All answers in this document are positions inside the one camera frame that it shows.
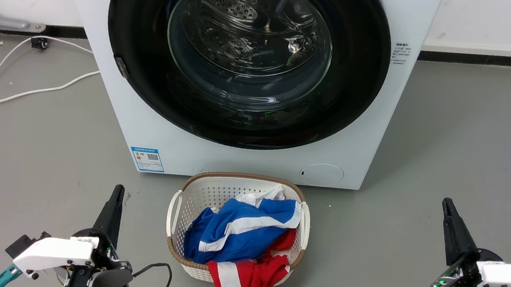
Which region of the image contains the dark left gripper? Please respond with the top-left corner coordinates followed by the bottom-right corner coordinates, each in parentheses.
top-left (64, 181), bottom-right (140, 287)

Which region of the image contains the black round glass washer door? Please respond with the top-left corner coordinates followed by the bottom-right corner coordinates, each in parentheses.
top-left (99, 0), bottom-right (396, 160)

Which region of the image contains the white front-load washing machine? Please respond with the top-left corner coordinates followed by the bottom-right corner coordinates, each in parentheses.
top-left (48, 0), bottom-right (444, 196)

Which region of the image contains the blue energy label sticker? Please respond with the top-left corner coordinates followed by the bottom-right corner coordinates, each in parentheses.
top-left (129, 146), bottom-right (166, 173)

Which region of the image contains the white plastic laundry basket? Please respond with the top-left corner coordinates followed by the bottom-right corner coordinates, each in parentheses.
top-left (162, 167), bottom-right (315, 287)

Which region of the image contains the blue garment with white stripe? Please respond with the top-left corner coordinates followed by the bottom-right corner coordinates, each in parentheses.
top-left (182, 191), bottom-right (303, 272)

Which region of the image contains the round white filter cover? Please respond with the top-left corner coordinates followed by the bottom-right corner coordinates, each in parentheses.
top-left (298, 161), bottom-right (346, 188)

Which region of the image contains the white crumpled garment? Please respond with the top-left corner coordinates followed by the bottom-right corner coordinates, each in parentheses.
top-left (235, 182), bottom-right (287, 210)

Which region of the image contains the red garment with white stripe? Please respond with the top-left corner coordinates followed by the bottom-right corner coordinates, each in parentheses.
top-left (205, 222), bottom-right (297, 287)

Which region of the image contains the steel perforated washer drum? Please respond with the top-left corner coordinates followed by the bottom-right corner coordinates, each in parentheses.
top-left (164, 0), bottom-right (336, 105)

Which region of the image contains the white power cable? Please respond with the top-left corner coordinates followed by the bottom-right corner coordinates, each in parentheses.
top-left (0, 32), bottom-right (95, 140)
top-left (0, 63), bottom-right (101, 121)

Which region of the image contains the grey wall pipe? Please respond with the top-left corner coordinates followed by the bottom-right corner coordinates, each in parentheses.
top-left (0, 0), bottom-right (48, 34)

